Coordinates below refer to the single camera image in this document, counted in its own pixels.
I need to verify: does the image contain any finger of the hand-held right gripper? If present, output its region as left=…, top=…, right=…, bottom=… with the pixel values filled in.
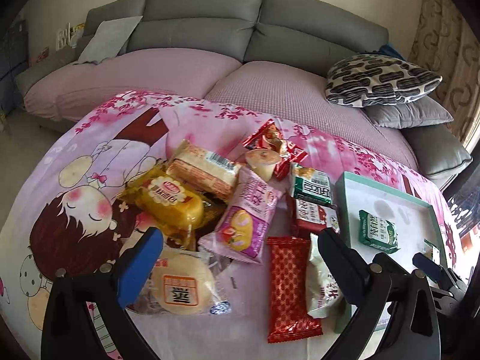
left=412, top=252, right=457, bottom=290

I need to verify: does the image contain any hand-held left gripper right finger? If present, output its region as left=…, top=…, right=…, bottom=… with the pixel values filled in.
left=318, top=227, right=441, bottom=360

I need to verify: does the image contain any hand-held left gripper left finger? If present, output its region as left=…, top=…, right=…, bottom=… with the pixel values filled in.
left=40, top=227, right=166, bottom=360

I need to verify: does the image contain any round bun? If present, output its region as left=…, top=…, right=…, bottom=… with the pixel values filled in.
left=129, top=247, right=231, bottom=316

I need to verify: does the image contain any red patterned wafer packet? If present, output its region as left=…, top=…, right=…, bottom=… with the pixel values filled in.
left=266, top=236, right=324, bottom=344

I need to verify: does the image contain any red and white snack packet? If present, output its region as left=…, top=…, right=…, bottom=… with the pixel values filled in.
left=287, top=193, right=340, bottom=239

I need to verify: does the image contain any teal box lid tray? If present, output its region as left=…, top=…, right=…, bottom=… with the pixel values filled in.
left=334, top=171, right=449, bottom=332

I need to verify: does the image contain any yellow cake packet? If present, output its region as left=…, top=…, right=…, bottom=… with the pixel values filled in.
left=116, top=163, right=226, bottom=250

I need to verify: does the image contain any pink swiss roll packet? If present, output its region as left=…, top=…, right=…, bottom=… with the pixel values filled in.
left=198, top=165, right=284, bottom=265

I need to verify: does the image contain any small green snack packet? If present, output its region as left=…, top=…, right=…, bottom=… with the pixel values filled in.
left=358, top=209, right=399, bottom=256

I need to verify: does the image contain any green and white snack packet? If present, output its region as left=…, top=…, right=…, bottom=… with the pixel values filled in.
left=290, top=163, right=334, bottom=207

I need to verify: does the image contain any pink printed blanket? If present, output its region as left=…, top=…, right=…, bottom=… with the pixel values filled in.
left=0, top=89, right=464, bottom=360

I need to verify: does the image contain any beige cracker packet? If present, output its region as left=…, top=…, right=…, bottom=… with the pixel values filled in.
left=165, top=139, right=242, bottom=201

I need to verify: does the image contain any yellow jelly cup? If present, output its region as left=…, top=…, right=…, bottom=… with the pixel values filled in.
left=245, top=148, right=282, bottom=181

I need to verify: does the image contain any red candy packet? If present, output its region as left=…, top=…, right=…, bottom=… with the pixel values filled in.
left=242, top=119, right=309, bottom=181

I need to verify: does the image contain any grey pillow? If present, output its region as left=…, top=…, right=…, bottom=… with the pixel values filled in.
left=364, top=95, right=454, bottom=130

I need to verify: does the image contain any pink sofa cover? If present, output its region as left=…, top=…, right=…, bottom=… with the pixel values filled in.
left=23, top=48, right=421, bottom=173

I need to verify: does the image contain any black and white patterned pillow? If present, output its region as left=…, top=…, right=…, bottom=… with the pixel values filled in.
left=324, top=54, right=443, bottom=107

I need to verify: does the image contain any blue cloth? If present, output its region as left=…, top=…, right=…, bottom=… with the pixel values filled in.
left=377, top=44, right=407, bottom=61

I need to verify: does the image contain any patterned beige curtain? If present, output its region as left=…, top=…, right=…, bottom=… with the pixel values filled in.
left=407, top=0, right=480, bottom=143

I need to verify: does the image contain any light grey cushion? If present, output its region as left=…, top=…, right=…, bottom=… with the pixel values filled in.
left=73, top=16, right=144, bottom=65

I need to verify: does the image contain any dark cabinet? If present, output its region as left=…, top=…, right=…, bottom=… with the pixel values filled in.
left=0, top=19, right=29, bottom=121

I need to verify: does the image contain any grey sofa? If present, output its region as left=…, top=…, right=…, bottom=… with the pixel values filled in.
left=15, top=0, right=473, bottom=192

